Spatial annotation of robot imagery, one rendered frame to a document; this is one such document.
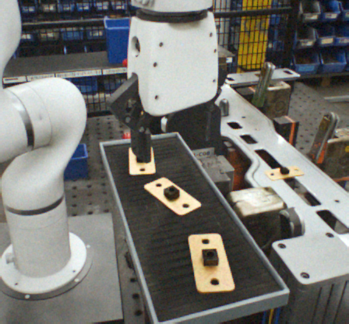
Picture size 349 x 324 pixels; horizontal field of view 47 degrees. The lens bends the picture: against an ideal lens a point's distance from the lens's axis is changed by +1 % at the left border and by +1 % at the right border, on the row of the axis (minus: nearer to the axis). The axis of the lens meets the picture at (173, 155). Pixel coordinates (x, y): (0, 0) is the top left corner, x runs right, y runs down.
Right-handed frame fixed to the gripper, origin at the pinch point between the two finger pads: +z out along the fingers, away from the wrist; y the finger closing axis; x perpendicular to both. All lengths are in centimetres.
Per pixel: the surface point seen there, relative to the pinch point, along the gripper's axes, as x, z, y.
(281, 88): 37, 21, 72
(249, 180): 11.6, 24.4, 30.1
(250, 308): -18.7, 9.1, -5.0
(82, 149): 87, 48, 25
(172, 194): -0.7, 7.6, -0.5
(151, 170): 7.0, 8.4, 1.5
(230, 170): 8.9, 17.1, 20.8
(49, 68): 104, 22, 24
